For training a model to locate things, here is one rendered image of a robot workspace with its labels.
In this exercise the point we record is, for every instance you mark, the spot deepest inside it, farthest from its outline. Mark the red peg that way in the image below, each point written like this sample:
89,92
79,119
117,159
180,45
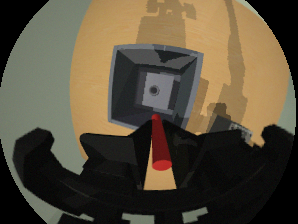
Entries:
160,152

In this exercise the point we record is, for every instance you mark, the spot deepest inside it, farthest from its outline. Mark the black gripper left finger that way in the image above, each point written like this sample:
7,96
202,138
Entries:
134,149

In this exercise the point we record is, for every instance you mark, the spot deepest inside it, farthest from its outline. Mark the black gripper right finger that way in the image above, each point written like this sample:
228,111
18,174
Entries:
186,150

